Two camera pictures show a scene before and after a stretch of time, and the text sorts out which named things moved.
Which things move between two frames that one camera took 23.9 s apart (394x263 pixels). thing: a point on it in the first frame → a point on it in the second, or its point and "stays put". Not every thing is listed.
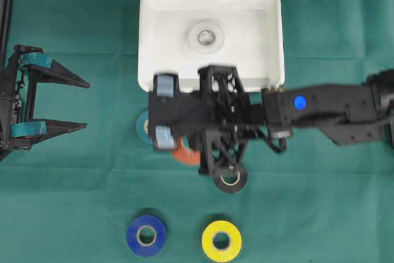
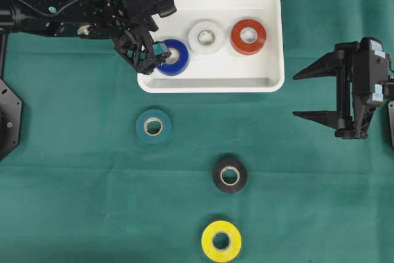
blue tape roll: x=160 y=232 → x=177 y=68
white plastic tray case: x=253 y=23 stays put
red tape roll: x=185 y=156 → x=241 y=47
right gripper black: x=221 y=103 → x=361 y=71
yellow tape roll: x=233 y=247 stays put
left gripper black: x=14 y=130 → x=114 y=16
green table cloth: x=98 y=194 stays put
